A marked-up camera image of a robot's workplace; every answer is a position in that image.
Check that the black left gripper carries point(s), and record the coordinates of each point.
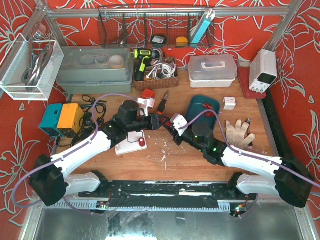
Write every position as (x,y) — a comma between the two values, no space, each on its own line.
(155,121)

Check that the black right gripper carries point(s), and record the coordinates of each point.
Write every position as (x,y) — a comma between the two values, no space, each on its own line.
(176,135)

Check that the large red spring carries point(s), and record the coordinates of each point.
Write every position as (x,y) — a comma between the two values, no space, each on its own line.
(142,142)

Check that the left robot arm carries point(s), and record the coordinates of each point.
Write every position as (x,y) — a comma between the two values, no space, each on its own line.
(52,177)

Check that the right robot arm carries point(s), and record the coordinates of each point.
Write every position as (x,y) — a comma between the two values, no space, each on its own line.
(285,177)

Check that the orange black screwdriver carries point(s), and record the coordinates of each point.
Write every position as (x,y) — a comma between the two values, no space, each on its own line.
(162,105)

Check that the red cube block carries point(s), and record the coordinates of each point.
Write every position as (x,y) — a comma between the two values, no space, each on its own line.
(147,93)

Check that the teal plastic tray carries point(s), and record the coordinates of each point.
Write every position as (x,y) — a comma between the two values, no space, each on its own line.
(196,107)

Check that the wicker basket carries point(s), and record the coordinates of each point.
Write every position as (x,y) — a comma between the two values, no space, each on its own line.
(154,84)

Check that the white work glove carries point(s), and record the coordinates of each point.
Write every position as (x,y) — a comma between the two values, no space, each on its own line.
(237,135)

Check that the white cube power adapter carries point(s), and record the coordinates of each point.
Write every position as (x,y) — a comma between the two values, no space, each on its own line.
(229,103)

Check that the white translucent storage box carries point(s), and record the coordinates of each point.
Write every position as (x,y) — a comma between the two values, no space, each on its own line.
(212,71)

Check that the black tape measure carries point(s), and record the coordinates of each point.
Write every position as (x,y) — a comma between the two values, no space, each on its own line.
(158,41)

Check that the yellow tape measure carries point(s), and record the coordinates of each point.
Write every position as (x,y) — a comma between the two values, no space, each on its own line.
(181,42)

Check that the yellow teal device box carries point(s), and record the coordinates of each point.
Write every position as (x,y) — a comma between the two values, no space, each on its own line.
(62,120)

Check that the grey plastic storage box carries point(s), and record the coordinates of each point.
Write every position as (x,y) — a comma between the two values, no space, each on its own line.
(96,70)

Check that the white bench power supply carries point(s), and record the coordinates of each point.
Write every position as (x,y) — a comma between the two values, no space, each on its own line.
(262,71)

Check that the teal white book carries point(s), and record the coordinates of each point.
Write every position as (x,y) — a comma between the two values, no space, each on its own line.
(197,32)

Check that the clear acrylic bin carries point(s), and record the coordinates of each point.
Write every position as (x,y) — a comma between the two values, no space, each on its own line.
(29,70)

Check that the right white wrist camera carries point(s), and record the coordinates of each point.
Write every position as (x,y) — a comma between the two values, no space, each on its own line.
(179,123)

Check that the white peg base plate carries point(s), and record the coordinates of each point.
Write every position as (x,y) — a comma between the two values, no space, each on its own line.
(131,143)

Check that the green black cordless drill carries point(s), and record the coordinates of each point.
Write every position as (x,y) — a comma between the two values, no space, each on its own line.
(144,57)

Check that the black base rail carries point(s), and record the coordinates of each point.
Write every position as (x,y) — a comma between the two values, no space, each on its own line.
(168,194)

